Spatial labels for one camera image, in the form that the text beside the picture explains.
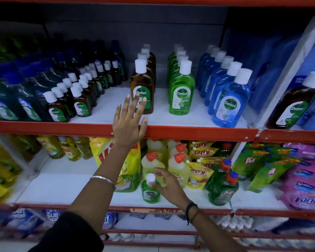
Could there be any row of small brown bottles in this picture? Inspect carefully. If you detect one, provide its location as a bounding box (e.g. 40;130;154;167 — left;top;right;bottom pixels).
43;60;122;123

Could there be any row of green packets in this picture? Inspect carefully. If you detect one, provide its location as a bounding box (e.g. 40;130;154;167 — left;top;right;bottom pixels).
0;34;46;67

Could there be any person's left forearm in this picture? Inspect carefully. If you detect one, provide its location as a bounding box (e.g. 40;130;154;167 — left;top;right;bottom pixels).
67;144;138;229

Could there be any stack of pink pouches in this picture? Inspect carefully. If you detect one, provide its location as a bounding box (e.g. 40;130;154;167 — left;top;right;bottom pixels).
279;143;315;211

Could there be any red top shelf beam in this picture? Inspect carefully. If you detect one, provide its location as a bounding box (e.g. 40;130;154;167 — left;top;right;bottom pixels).
0;0;315;8

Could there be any small yellow dish pouch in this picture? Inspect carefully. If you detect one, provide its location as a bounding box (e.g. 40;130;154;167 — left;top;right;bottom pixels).
188;141;216;150
186;162;215;190
189;147;216;162
198;157;221;168

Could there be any silver bangle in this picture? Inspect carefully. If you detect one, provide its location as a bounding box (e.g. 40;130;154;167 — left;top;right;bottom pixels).
90;175;117;191

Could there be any person's left hand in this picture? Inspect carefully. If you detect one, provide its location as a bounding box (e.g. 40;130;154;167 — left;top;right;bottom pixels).
112;93;148;150

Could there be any black wristband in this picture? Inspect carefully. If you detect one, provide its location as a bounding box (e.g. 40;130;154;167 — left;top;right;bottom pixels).
185;202;199;225

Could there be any row of blue antiseptic bottles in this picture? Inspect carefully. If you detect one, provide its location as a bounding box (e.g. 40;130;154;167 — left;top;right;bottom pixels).
196;44;253;128

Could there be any row of blue packets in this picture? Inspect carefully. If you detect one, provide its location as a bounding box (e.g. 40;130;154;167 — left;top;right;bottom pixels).
0;54;55;84

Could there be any brown thread wristband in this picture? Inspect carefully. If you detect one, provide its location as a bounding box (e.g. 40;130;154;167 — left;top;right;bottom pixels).
190;209;202;223

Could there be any large yellow red-print pouch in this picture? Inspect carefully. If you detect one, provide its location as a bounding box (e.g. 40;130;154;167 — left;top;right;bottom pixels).
89;137;142;193

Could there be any row of yellow bottles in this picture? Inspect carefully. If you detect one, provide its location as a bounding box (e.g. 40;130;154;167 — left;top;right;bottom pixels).
0;136;42;205

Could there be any white shelf divider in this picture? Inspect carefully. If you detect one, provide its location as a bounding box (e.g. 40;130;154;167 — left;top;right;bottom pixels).
0;134;40;180

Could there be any blue white detergent pouch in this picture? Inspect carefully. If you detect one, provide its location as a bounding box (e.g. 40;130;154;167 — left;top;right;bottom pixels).
43;209;62;223
102;212;118;229
5;208;44;235

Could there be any large brown antiseptic bottle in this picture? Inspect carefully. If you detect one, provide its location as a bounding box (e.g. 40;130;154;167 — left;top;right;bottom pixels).
143;44;156;63
130;59;154;115
266;71;315;130
141;48;156;76
136;53;156;93

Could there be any grey shelf back panel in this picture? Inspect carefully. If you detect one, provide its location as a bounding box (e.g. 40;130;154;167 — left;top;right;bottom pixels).
39;4;229;89

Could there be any pale yellow orange-capped bottle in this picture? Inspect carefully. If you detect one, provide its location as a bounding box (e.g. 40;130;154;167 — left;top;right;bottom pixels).
146;139;168;163
169;143;188;160
141;151;166;187
168;153;191;189

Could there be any green bottle red-blue cap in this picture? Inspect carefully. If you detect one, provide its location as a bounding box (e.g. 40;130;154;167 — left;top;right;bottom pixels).
205;159;233;192
215;142;234;159
207;171;239;206

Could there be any person's right forearm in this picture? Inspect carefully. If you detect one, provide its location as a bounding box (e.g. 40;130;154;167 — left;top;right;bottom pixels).
185;201;246;252

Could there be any person's right hand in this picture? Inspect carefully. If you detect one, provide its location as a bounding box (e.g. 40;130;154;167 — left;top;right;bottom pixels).
152;167;194;209

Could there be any red-edged white shelf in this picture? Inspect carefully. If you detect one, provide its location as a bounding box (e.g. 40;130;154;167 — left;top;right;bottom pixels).
0;81;259;142
257;123;315;145
0;155;315;221

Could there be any white shelf upright post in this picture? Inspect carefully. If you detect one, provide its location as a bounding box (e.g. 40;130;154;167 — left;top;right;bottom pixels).
248;10;315;129

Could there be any small green antiseptic bottle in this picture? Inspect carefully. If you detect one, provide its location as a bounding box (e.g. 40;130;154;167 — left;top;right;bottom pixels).
141;173;162;204

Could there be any row of white-capped bottles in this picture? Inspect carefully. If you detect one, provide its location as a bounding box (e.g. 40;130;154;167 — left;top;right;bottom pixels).
215;215;289;232

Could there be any row of blue refill pouches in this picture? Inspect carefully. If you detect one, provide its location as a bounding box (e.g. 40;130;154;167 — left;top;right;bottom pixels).
222;29;303;113

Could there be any large green antiseptic bottle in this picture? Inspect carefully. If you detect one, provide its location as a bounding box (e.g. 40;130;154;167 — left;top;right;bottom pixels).
168;50;187;76
167;47;184;71
169;60;195;116
169;55;189;87
167;44;182;66

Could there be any yellow-green dish liquid bottle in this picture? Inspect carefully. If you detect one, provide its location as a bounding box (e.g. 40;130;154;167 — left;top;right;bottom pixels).
37;136;65;159
59;136;82;162
73;136;93;160

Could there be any black sleeve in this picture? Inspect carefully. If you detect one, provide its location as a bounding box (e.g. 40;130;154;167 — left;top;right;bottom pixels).
28;211;104;252

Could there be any shelf price label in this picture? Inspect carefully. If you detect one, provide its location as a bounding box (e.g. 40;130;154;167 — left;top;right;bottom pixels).
129;208;185;214

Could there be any green dish refill pouch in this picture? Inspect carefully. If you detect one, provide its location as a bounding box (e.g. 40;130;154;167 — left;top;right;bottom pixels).
231;149;265;181
243;143;294;158
247;159;301;193

